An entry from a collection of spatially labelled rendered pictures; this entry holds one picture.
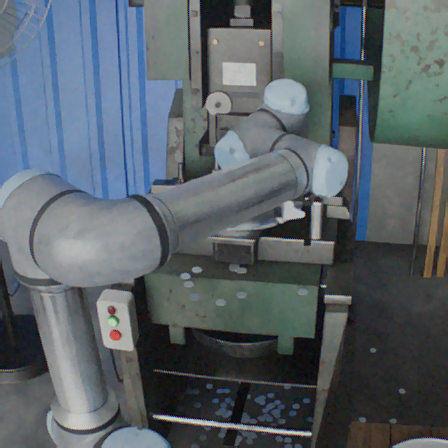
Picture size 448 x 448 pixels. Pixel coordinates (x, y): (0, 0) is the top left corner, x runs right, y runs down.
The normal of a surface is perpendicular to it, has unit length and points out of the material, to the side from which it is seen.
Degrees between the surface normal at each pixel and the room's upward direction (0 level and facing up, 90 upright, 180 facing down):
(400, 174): 90
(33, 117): 90
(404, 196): 90
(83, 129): 90
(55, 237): 59
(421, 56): 109
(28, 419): 0
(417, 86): 118
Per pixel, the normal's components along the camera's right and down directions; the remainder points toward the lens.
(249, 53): -0.18, 0.46
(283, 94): -0.07, -0.61
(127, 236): 0.41, -0.09
